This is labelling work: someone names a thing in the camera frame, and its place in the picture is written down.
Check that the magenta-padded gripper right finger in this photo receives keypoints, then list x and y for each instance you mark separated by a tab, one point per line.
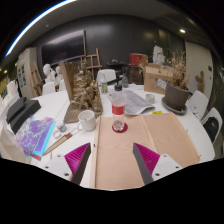
146	157

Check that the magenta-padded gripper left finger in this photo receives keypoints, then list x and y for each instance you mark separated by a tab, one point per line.
77	157

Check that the clear plastic bottle red label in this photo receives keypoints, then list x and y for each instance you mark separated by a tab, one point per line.
118	110

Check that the small white-lidded jar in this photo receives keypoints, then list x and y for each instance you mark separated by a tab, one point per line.
61	126

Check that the flat round red coaster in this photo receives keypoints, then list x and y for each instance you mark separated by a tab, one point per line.
125	129

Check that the white ceramic mug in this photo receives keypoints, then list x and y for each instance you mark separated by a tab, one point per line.
87	120

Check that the small yellow marker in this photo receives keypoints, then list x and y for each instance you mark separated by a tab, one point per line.
157	112

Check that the grey newspaper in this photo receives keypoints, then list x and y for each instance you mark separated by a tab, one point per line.
136	101

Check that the small glass cup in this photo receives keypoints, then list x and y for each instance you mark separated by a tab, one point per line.
150	98

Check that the golden brown figure sculpture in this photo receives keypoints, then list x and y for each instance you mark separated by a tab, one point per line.
86	93

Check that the white canvas stack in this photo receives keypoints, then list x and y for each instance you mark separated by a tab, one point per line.
11	148

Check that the dried plant in grey pot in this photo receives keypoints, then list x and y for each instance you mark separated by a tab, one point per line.
176	96

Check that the black flat box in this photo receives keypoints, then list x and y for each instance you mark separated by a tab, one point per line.
23	113

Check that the white chair with black bag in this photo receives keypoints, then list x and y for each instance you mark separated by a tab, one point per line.
211	125

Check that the green-labelled clear bottle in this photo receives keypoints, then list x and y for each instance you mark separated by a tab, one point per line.
104	86

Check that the brown cardboard box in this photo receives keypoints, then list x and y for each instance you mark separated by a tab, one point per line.
153	78

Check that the white plaster bust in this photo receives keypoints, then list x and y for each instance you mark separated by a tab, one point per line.
48	72
59	74

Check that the wooden easel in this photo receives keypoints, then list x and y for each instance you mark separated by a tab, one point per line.
35	80
91	61

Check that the wooden mannequin figure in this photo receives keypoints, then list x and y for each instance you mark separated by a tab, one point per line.
200	81

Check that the red box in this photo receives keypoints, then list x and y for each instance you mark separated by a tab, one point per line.
137	59

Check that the white cabinet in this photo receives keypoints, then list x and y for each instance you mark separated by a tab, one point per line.
26	70

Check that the white plaster statue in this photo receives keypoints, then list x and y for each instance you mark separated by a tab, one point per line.
158	54

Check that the long ceiling light strip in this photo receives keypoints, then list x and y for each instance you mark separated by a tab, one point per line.
33	22

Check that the black wall screen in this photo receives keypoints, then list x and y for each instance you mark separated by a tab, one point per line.
63	46

